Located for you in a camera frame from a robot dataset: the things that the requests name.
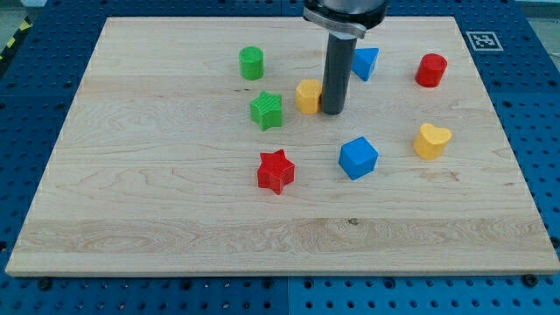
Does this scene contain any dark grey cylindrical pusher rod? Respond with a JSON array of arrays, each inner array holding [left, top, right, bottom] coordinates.
[[322, 32, 357, 115]]

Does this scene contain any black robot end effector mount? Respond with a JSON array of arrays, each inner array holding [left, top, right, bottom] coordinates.
[[303, 0, 389, 39]]

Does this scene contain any yellow hexagon block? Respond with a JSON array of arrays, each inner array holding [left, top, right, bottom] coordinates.
[[296, 80, 322, 115]]

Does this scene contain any green star block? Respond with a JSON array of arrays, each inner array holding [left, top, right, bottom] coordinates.
[[250, 91, 283, 131]]

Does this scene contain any red star block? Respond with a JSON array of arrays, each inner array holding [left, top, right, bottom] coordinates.
[[257, 150, 295, 195]]

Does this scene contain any blue triangle block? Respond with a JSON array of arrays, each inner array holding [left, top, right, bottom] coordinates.
[[352, 47, 379, 81]]

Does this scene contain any green cylinder block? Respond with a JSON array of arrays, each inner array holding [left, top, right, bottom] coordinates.
[[238, 46, 264, 81]]

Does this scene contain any blue cube block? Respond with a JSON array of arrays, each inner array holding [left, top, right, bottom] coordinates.
[[339, 136, 379, 180]]

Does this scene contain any red cylinder block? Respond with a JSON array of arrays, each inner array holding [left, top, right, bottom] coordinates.
[[415, 53, 448, 88]]

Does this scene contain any yellow heart block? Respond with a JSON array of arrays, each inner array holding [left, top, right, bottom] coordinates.
[[412, 123, 452, 160]]

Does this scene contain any white fiducial marker tag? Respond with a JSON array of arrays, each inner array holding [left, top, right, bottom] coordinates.
[[465, 31, 503, 52]]

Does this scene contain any light wooden board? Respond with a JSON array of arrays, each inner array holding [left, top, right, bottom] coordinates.
[[6, 17, 559, 277]]

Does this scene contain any black bolt front right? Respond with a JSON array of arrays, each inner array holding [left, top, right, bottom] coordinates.
[[522, 274, 539, 288]]

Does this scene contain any black bolt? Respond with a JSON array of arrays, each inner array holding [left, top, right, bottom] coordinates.
[[37, 276, 53, 291], [522, 274, 539, 288]]

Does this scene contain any black bolt front left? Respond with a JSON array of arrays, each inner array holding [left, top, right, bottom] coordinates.
[[37, 276, 53, 291]]

